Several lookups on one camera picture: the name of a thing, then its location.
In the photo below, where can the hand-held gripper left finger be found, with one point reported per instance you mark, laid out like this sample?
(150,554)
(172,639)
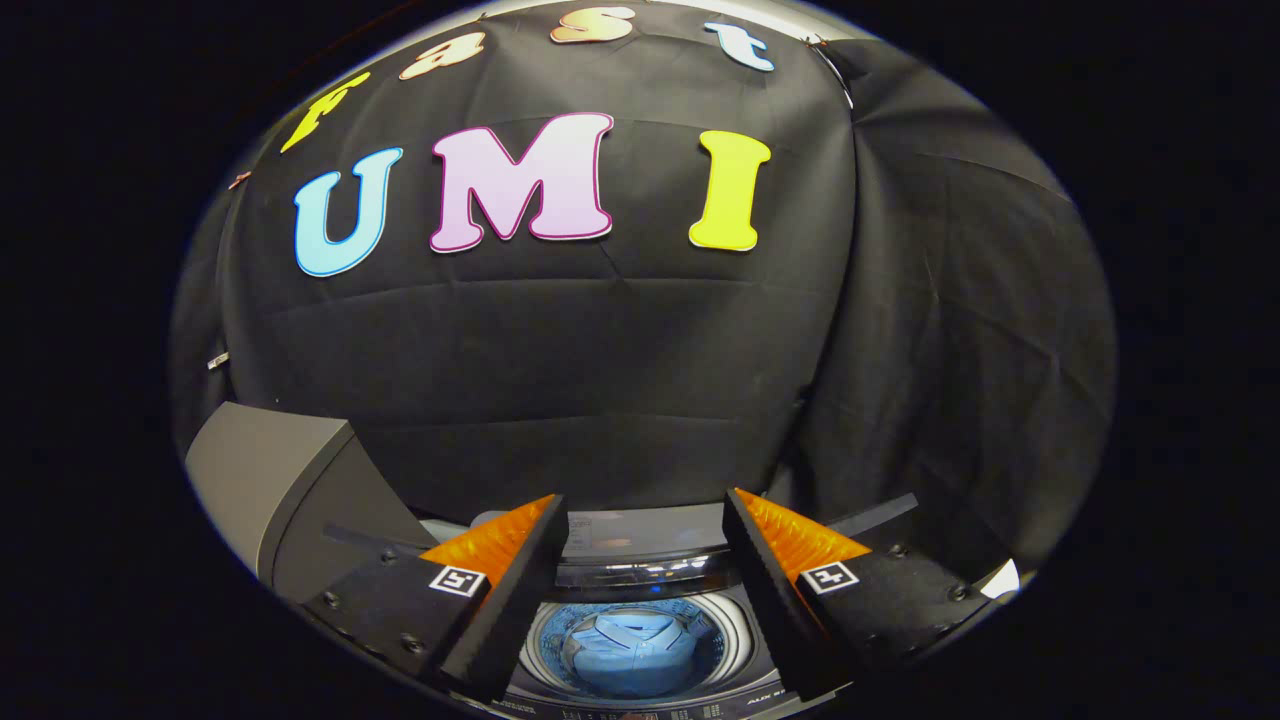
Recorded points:
(505,620)

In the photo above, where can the light blue polo shirt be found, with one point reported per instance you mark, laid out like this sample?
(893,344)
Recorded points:
(635,655)

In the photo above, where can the black backdrop cloth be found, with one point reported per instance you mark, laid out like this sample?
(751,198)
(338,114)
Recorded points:
(620,360)

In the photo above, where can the white clip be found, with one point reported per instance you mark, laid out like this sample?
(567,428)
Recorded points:
(218,361)

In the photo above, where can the pink clip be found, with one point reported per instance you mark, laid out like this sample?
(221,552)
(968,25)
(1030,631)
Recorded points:
(240,181)

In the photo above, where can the grey washing machine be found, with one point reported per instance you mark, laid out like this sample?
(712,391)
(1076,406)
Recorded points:
(730,625)

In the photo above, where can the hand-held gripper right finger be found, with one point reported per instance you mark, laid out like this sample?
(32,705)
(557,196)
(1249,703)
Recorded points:
(785,620)

